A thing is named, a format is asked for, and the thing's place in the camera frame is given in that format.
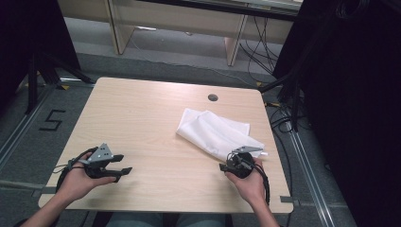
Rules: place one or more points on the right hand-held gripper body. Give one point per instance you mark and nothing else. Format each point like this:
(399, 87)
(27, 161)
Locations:
(241, 168)

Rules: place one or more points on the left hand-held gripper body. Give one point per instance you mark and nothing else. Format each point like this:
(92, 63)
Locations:
(99, 154)

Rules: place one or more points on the white mesh laundry bag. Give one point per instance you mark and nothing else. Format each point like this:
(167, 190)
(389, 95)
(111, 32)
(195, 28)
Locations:
(214, 132)

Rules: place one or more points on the person's right hand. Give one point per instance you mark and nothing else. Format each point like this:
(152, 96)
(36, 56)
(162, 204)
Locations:
(252, 186)

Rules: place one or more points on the person's left hand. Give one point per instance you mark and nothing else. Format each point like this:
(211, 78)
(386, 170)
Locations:
(78, 183)

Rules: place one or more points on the black metal stand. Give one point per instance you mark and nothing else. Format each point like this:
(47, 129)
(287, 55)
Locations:
(32, 85)
(294, 101)

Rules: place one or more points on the black curtain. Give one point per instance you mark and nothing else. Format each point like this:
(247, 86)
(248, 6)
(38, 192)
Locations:
(28, 38)
(353, 110)

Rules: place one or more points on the light wooden background desk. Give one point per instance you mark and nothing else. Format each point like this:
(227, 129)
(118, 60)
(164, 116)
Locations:
(176, 19)

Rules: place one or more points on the grey table bracket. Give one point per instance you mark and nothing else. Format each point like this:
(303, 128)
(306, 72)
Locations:
(289, 200)
(44, 191)

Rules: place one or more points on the metal floor rail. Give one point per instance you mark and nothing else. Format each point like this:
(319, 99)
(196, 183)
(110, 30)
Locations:
(310, 176)
(22, 126)

